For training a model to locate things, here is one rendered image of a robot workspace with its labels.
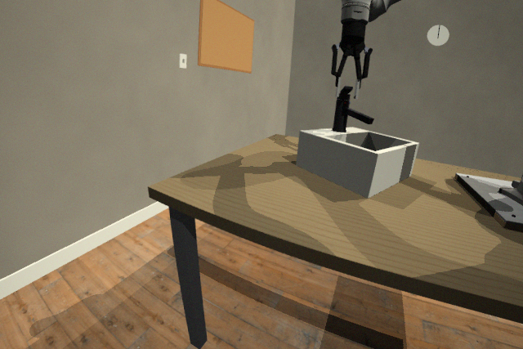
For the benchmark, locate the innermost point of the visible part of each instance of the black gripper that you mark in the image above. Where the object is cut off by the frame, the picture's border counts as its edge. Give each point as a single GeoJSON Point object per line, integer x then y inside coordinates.
{"type": "Point", "coordinates": [352, 44]}

